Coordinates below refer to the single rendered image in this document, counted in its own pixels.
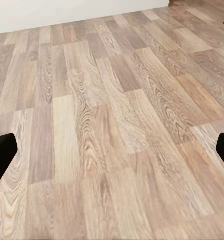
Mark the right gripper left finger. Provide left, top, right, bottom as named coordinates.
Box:
left=0, top=133, right=18, bottom=179

